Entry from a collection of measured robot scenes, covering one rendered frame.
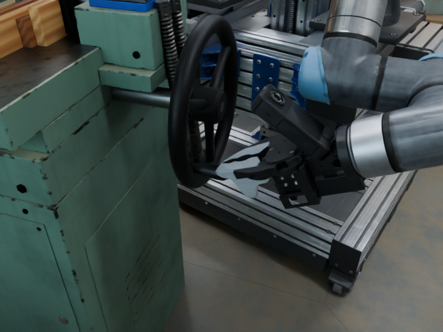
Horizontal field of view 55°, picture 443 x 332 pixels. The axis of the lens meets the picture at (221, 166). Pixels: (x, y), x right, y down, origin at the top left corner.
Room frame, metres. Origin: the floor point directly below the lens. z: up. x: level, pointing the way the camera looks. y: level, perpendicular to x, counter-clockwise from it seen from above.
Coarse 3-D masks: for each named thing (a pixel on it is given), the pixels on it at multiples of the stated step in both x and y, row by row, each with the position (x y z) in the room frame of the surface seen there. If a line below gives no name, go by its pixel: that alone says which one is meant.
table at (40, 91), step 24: (24, 48) 0.67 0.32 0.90; (48, 48) 0.67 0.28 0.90; (72, 48) 0.67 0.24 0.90; (96, 48) 0.67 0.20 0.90; (0, 72) 0.57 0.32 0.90; (24, 72) 0.57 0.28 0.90; (48, 72) 0.57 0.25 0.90; (72, 72) 0.60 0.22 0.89; (96, 72) 0.65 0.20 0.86; (120, 72) 0.64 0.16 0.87; (144, 72) 0.64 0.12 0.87; (0, 96) 0.50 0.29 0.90; (24, 96) 0.50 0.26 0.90; (48, 96) 0.54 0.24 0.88; (72, 96) 0.58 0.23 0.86; (0, 120) 0.46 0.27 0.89; (24, 120) 0.49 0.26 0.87; (48, 120) 0.53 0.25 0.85; (0, 144) 0.46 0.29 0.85
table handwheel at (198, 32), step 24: (216, 24) 0.65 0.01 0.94; (192, 48) 0.57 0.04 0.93; (192, 72) 0.55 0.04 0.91; (216, 72) 0.69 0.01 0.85; (120, 96) 0.68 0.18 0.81; (144, 96) 0.66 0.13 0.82; (168, 96) 0.65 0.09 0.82; (192, 96) 0.63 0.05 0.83; (216, 96) 0.63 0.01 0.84; (168, 120) 0.52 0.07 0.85; (216, 120) 0.62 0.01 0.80; (168, 144) 0.52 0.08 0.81; (216, 144) 0.69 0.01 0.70
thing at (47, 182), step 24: (96, 120) 0.63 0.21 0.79; (120, 120) 0.70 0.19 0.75; (72, 144) 0.56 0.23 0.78; (96, 144) 0.62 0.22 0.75; (0, 168) 0.52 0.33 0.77; (24, 168) 0.50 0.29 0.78; (48, 168) 0.50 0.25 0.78; (72, 168) 0.55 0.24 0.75; (0, 192) 0.52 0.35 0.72; (24, 192) 0.51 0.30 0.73; (48, 192) 0.49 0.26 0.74
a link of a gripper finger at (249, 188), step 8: (248, 160) 0.49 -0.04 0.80; (256, 160) 0.48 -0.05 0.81; (224, 168) 0.50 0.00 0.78; (232, 168) 0.49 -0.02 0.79; (240, 168) 0.48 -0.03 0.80; (224, 176) 0.50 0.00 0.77; (232, 176) 0.48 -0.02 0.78; (240, 184) 0.49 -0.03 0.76; (248, 184) 0.48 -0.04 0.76; (256, 184) 0.48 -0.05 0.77; (248, 192) 0.48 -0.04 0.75; (256, 192) 0.48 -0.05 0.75
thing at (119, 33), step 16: (80, 16) 0.68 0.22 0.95; (96, 16) 0.67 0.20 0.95; (112, 16) 0.67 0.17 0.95; (128, 16) 0.66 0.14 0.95; (144, 16) 0.65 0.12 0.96; (80, 32) 0.69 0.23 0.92; (96, 32) 0.68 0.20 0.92; (112, 32) 0.67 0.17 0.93; (128, 32) 0.66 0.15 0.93; (144, 32) 0.65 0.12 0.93; (160, 32) 0.67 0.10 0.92; (112, 48) 0.67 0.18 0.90; (128, 48) 0.66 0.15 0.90; (144, 48) 0.65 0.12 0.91; (160, 48) 0.67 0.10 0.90; (112, 64) 0.67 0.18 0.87; (128, 64) 0.66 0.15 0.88; (144, 64) 0.65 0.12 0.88; (160, 64) 0.66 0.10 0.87
